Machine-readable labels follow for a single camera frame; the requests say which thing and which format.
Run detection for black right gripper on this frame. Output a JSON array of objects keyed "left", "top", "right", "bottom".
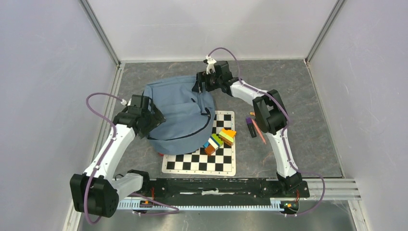
[{"left": 191, "top": 70, "right": 221, "bottom": 94}]

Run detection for blue grey backpack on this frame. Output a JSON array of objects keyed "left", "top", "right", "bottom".
[{"left": 143, "top": 76, "right": 215, "bottom": 155}]

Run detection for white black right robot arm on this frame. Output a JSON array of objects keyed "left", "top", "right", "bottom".
[{"left": 193, "top": 57, "right": 303, "bottom": 196}]

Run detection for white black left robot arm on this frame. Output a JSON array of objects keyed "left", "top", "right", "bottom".
[{"left": 70, "top": 95, "right": 166, "bottom": 224}]

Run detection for purple highlighter marker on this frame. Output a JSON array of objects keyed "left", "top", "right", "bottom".
[{"left": 245, "top": 117, "right": 257, "bottom": 138}]

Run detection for multicolour toy brick stack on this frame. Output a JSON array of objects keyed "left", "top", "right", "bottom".
[{"left": 203, "top": 128, "right": 237, "bottom": 155}]

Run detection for black white chess mat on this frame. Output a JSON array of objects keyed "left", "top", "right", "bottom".
[{"left": 162, "top": 111, "right": 236, "bottom": 177}]

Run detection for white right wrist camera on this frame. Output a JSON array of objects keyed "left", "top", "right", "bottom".
[{"left": 203, "top": 55, "right": 217, "bottom": 75}]

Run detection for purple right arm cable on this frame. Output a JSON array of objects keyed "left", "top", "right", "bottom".
[{"left": 207, "top": 47, "right": 326, "bottom": 218}]

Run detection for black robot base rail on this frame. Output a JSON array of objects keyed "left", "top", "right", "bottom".
[{"left": 118, "top": 178, "right": 310, "bottom": 214}]

